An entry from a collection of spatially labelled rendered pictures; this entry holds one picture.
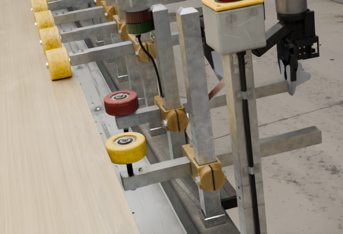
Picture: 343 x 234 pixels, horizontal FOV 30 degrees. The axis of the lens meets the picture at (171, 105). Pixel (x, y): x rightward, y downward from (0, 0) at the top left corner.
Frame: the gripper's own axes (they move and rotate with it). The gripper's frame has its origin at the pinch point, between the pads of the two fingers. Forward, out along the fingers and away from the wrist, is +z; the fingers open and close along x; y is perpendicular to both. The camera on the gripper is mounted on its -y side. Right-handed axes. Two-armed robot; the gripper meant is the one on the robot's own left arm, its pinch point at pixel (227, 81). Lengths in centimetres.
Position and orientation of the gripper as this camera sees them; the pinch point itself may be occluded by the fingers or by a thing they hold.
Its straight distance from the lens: 140.1
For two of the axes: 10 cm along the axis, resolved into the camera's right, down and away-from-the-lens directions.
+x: -9.6, 2.1, -1.8
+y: -2.5, -3.3, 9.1
